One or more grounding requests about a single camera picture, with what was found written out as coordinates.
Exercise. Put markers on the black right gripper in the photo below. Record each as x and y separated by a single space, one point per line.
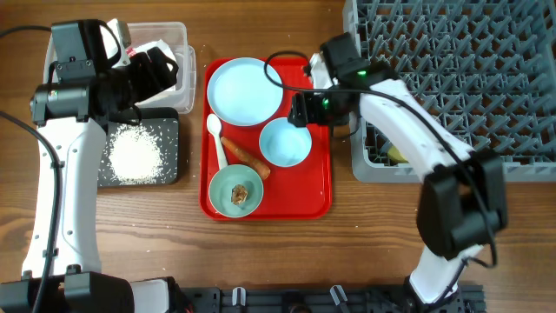
306 109

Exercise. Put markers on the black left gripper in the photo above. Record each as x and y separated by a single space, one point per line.
154 84

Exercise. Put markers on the white paper napkin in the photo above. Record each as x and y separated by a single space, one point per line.
166 50

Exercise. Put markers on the pile of white rice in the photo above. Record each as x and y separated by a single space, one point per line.
134 156

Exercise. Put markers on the brown food scrap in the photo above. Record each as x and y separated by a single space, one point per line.
239 194

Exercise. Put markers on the mint green bowl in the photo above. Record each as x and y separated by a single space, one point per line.
221 190

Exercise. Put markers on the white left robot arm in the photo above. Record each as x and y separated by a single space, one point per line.
62 270

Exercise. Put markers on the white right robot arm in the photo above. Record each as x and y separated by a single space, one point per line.
463 198

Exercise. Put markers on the clear plastic waste bin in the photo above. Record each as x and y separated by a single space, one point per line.
182 82

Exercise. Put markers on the black food waste tray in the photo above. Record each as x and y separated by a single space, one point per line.
162 122

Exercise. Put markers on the grey dishwasher rack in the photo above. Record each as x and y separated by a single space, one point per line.
484 69

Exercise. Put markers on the yellow cup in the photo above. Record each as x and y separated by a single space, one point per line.
395 156

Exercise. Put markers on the white plastic spoon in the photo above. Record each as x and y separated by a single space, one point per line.
214 127

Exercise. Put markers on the light blue plate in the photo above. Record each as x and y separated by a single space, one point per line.
240 93

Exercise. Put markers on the orange carrot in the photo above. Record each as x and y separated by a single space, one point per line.
242 155

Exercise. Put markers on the red plastic tray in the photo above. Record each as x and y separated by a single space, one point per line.
303 191

